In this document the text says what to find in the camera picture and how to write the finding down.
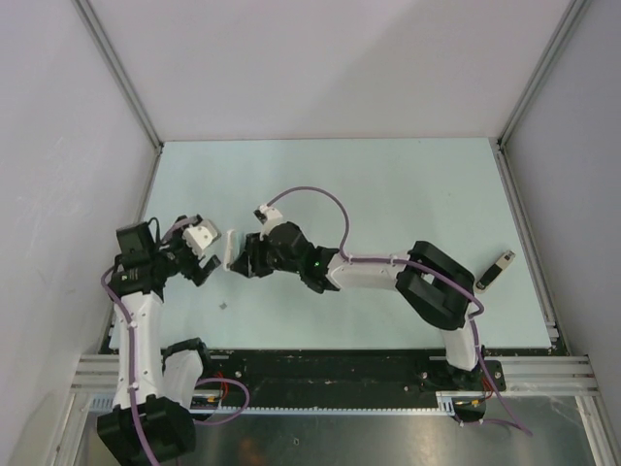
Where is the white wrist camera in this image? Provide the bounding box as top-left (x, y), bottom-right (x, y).
top-left (181, 216), bottom-right (221, 259)
top-left (253, 205), bottom-right (283, 230)

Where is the aluminium frame rail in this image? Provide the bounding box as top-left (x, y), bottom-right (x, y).
top-left (70, 351), bottom-right (599, 396)

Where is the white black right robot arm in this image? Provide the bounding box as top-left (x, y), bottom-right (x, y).
top-left (224, 221), bottom-right (483, 389)

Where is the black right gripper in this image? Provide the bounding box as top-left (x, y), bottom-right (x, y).
top-left (232, 230), bottom-right (303, 278)

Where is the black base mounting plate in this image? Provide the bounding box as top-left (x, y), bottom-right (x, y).
top-left (199, 349), bottom-right (507, 420)

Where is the grey slotted cable duct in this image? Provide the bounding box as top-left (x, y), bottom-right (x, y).
top-left (85, 390), bottom-right (457, 417)

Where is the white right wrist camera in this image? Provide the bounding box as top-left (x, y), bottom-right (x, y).
top-left (253, 205), bottom-right (283, 230)

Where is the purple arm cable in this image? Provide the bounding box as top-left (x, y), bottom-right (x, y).
top-left (265, 186), bottom-right (534, 434)
top-left (99, 214), bottom-right (252, 466)

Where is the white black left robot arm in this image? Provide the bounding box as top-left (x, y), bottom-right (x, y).
top-left (97, 215), bottom-right (220, 465)

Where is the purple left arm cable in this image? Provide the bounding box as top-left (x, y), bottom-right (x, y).
top-left (99, 214), bottom-right (252, 466)

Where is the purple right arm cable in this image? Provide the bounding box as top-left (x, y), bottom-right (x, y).
top-left (265, 186), bottom-right (534, 434)

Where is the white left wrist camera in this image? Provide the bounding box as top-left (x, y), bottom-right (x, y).
top-left (181, 216), bottom-right (221, 259)

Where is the light blue staple box sleeve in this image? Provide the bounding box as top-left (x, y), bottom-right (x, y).
top-left (222, 229), bottom-right (240, 272)

